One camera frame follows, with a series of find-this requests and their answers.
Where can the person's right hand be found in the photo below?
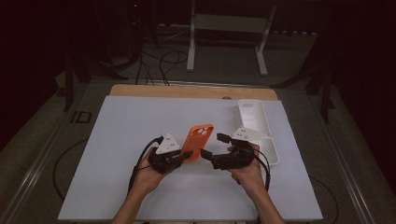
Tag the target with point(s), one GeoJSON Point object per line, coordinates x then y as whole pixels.
{"type": "Point", "coordinates": [252, 177]}

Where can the white table board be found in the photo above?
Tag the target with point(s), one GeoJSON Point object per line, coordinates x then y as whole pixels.
{"type": "Point", "coordinates": [140, 118]}

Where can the black tripod stand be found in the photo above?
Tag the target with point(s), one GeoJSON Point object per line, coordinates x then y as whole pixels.
{"type": "Point", "coordinates": [68, 93]}
{"type": "Point", "coordinates": [326, 102]}

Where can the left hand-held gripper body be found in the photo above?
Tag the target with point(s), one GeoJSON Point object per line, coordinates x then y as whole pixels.
{"type": "Point", "coordinates": [168, 146]}

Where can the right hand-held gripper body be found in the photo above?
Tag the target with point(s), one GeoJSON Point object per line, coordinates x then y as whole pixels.
{"type": "Point", "coordinates": [236, 160]}

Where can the white power strip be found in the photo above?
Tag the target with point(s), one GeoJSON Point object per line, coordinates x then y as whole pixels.
{"type": "Point", "coordinates": [172, 28]}
{"type": "Point", "coordinates": [295, 32]}

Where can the white metal stand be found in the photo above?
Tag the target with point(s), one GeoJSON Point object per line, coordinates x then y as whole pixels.
{"type": "Point", "coordinates": [230, 23]}

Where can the metal floor rail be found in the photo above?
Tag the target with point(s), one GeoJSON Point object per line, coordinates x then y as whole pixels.
{"type": "Point", "coordinates": [32, 177]}
{"type": "Point", "coordinates": [350, 177]}

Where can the person's left hand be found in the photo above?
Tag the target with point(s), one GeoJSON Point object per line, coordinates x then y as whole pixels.
{"type": "Point", "coordinates": [144, 179]}

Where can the wooden table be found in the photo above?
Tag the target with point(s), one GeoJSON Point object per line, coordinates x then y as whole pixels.
{"type": "Point", "coordinates": [186, 92]}

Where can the orange phone case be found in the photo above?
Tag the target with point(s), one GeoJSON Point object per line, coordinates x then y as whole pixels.
{"type": "Point", "coordinates": [196, 141]}

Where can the long white plastic tray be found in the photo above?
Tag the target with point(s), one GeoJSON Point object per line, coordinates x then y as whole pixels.
{"type": "Point", "coordinates": [252, 115]}

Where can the black floor socket frame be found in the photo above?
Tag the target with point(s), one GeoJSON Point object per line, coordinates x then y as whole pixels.
{"type": "Point", "coordinates": [75, 117]}

